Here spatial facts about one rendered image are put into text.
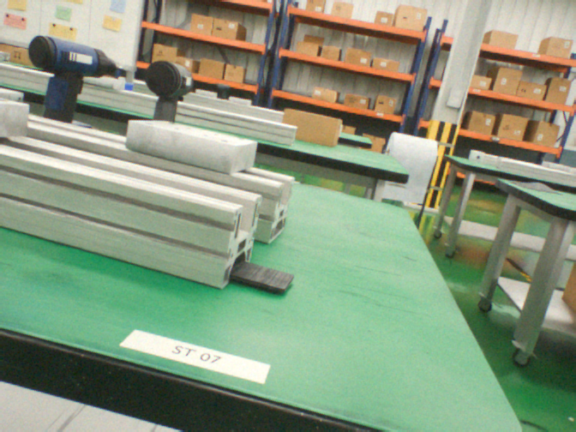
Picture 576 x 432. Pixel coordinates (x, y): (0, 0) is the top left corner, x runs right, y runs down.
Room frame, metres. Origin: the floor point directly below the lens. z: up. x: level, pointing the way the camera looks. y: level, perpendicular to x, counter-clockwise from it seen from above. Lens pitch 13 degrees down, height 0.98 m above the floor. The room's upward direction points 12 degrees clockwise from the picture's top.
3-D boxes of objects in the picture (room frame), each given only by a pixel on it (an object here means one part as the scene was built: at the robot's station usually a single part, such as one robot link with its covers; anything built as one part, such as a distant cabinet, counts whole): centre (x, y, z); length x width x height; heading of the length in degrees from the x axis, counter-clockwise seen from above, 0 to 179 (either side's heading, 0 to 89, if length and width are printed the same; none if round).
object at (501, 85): (10.13, -3.59, 1.55); 2.83 x 0.98 x 3.10; 84
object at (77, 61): (0.98, 0.45, 0.89); 0.20 x 0.08 x 0.22; 155
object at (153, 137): (0.72, 0.15, 0.87); 0.16 x 0.11 x 0.07; 80
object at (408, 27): (10.43, -0.60, 1.59); 2.83 x 0.98 x 3.17; 84
